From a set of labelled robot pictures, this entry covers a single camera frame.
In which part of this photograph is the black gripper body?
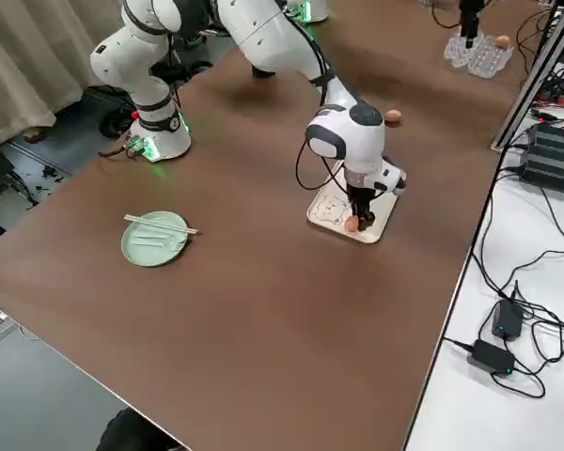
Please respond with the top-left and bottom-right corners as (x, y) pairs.
(346, 185), (380, 209)
(459, 0), (481, 25)

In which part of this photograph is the cream-white tray with bear print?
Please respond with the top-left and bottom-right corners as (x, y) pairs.
(305, 162), (401, 244)

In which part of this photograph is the clear plastic egg carton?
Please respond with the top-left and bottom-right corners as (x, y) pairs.
(444, 21), (516, 79)

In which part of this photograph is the black finned power supply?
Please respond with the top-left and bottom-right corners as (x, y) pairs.
(518, 120), (564, 193)

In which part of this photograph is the black power adapter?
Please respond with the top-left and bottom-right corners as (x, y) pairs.
(490, 299), (526, 343)
(465, 338), (518, 378)

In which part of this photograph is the pale green spoon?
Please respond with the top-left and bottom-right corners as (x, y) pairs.
(135, 233), (187, 247)

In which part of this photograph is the pale chopstick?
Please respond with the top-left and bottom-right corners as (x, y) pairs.
(125, 216), (203, 237)
(123, 213), (201, 234)

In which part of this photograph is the pale green fork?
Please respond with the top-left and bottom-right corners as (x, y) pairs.
(131, 238), (171, 251)

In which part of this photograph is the pale green plate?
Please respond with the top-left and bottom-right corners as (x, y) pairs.
(120, 210), (192, 270)

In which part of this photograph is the white desk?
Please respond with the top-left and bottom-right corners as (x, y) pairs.
(402, 0), (564, 451)

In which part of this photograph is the black chair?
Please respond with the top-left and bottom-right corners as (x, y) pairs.
(97, 407), (190, 451)

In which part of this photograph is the beige curtain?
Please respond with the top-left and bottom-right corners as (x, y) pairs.
(0, 0), (126, 152)

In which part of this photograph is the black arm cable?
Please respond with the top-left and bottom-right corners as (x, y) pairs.
(281, 4), (353, 192)

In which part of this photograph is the aluminium frame post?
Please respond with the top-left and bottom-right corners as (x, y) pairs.
(491, 0), (564, 152)

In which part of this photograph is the black cable hub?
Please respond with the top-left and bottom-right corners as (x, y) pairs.
(528, 60), (564, 123)

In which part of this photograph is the black base cable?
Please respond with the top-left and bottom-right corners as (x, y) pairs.
(97, 143), (137, 159)

